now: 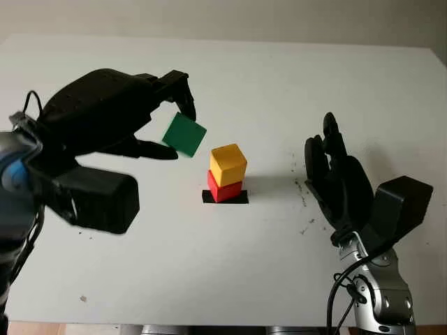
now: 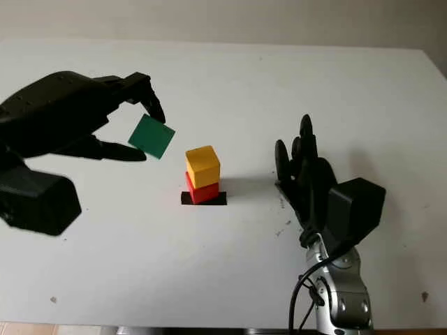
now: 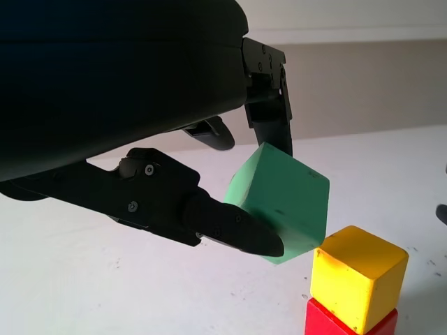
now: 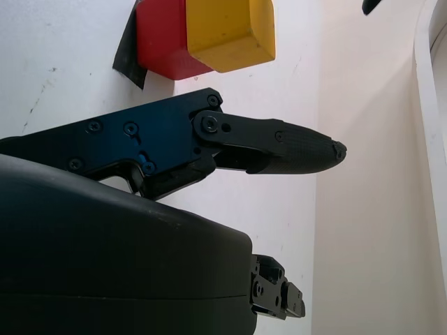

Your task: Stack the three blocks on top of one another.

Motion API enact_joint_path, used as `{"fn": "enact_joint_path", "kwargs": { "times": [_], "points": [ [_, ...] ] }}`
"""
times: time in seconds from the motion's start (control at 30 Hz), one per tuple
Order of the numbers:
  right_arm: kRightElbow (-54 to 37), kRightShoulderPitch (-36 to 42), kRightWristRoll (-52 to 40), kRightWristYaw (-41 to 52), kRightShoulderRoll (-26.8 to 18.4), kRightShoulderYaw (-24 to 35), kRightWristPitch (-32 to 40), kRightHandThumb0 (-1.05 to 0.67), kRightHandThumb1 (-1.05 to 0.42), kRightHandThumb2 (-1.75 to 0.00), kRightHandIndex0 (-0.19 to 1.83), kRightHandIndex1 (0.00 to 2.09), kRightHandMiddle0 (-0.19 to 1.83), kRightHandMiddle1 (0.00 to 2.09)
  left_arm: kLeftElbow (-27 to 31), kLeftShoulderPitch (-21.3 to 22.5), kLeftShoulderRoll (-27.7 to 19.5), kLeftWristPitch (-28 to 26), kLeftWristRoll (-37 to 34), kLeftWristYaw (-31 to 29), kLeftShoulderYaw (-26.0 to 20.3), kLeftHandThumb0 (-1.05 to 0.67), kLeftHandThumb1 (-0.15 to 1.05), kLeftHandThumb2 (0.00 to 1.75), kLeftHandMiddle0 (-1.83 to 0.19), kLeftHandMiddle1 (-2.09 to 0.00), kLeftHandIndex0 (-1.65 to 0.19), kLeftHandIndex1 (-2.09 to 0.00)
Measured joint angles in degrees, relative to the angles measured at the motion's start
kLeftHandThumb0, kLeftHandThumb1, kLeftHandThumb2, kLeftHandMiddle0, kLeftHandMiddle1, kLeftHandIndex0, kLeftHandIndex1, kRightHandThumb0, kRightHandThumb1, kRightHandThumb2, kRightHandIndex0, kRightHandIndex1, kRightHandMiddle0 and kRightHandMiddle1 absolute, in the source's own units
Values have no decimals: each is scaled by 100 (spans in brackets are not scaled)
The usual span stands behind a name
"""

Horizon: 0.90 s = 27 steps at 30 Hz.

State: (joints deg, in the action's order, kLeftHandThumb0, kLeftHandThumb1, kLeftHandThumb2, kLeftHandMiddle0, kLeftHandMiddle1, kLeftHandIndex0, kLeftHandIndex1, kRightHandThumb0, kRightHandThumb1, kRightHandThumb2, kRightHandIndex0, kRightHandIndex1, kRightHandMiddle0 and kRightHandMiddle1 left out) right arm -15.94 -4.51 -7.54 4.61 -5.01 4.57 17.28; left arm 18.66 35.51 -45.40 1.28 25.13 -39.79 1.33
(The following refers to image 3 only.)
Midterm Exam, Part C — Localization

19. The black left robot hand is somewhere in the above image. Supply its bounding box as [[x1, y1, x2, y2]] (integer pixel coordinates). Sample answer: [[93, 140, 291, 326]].
[[0, 0, 295, 259]]

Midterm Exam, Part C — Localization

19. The yellow wooden block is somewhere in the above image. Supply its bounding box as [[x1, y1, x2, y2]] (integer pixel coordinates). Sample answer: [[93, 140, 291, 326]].
[[309, 224, 410, 335]]

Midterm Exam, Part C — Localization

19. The green wooden block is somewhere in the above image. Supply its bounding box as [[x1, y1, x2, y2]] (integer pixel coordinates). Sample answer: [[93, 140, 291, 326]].
[[223, 142, 331, 267]]

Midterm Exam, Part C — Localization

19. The red wooden block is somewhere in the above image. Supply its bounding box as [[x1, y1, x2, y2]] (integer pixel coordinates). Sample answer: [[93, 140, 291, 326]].
[[303, 297, 400, 335]]

